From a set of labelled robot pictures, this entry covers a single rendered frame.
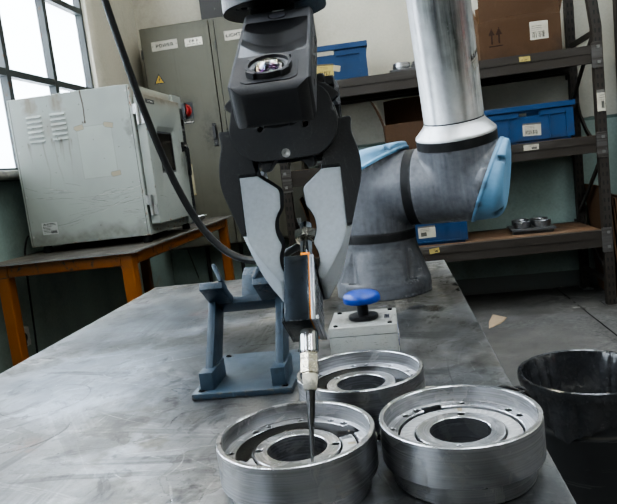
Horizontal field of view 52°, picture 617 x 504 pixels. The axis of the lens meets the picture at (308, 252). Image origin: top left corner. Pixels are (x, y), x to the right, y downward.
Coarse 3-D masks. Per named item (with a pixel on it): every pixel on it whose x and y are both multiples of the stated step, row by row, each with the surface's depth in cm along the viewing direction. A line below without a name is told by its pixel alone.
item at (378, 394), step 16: (352, 352) 58; (368, 352) 58; (384, 352) 57; (400, 352) 56; (320, 368) 57; (336, 368) 57; (400, 368) 55; (416, 368) 54; (336, 384) 53; (352, 384) 55; (368, 384) 55; (384, 384) 52; (400, 384) 48; (416, 384) 50; (304, 400) 51; (320, 400) 49; (336, 400) 48; (352, 400) 48; (368, 400) 48; (384, 400) 48
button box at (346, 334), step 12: (348, 312) 71; (372, 312) 68; (384, 312) 69; (396, 312) 71; (336, 324) 67; (348, 324) 66; (360, 324) 66; (372, 324) 65; (384, 324) 64; (396, 324) 64; (336, 336) 65; (348, 336) 65; (360, 336) 65; (372, 336) 65; (384, 336) 65; (396, 336) 64; (336, 348) 65; (348, 348) 65; (360, 348) 65; (372, 348) 65; (384, 348) 65; (396, 348) 65
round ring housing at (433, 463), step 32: (384, 416) 43; (416, 416) 45; (448, 416) 44; (480, 416) 43; (512, 416) 43; (384, 448) 41; (416, 448) 38; (448, 448) 37; (480, 448) 37; (512, 448) 37; (544, 448) 39; (416, 480) 38; (448, 480) 37; (480, 480) 37; (512, 480) 37
